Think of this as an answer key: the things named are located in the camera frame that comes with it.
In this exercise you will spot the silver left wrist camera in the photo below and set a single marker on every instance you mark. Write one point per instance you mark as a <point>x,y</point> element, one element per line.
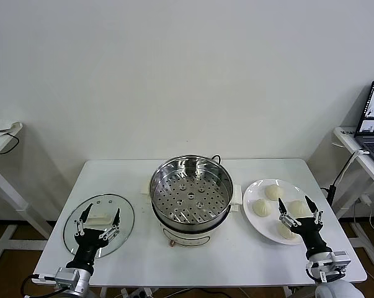
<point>67,277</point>

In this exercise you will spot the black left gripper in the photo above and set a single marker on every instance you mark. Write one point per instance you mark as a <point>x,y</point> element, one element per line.
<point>87,245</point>

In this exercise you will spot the white side table with cloth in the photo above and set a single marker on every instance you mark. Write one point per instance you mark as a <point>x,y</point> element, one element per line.
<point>0,145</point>

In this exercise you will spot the stainless steel steamer basket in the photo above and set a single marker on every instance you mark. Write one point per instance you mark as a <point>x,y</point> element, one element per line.
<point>189,189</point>

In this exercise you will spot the white round plate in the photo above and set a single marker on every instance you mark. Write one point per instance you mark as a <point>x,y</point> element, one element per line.
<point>261,229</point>
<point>186,236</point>

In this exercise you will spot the white folded cloth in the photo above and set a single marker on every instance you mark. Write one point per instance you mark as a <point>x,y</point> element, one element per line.
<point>0,125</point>

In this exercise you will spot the white floor power strip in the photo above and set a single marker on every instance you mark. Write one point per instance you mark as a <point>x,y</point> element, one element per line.
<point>140,292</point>

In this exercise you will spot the white steamed baozi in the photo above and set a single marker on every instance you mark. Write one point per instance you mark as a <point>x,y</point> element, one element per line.
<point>286,233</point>
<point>298,208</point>
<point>261,208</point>
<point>273,192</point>

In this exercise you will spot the grey open laptop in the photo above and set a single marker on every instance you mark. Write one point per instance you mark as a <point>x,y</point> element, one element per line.
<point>372,124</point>

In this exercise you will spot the white side table with laptop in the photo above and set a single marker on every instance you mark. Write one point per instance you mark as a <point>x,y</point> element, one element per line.
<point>346,139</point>

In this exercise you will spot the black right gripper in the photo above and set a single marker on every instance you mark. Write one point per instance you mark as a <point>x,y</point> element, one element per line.
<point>310,236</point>

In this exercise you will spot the white wall socket plug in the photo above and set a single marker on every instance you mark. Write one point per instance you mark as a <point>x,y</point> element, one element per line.
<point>365,199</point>

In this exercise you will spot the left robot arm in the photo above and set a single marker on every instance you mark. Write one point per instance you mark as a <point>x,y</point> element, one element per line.
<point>81,285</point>

